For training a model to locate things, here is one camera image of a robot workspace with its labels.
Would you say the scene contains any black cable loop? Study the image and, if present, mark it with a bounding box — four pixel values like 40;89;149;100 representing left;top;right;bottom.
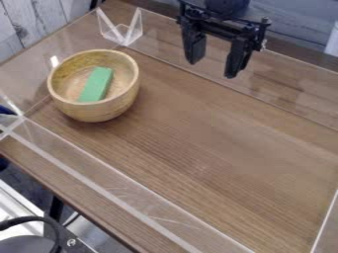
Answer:
0;215;63;253

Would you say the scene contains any black table leg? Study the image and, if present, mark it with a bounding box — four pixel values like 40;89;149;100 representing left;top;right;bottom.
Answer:
49;197;64;221

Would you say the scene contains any blue object at left edge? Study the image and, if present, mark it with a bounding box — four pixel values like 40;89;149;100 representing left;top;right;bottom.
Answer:
0;105;16;116

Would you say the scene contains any green rectangular block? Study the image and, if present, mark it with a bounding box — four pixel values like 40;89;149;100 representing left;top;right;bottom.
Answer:
77;67;113;103

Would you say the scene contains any white object at right edge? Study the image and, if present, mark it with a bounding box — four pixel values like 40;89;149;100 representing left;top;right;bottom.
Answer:
324;29;338;56

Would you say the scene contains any clear acrylic table enclosure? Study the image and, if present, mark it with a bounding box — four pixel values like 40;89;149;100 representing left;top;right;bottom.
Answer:
0;2;338;253

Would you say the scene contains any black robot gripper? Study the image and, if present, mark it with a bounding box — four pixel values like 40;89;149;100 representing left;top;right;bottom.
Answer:
176;0;272;79

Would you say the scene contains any black metal bracket with bolt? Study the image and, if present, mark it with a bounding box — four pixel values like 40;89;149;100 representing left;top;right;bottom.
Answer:
44;223;97;253

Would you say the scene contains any light wooden bowl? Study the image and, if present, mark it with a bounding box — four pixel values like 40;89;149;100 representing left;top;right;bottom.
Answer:
48;49;140;123

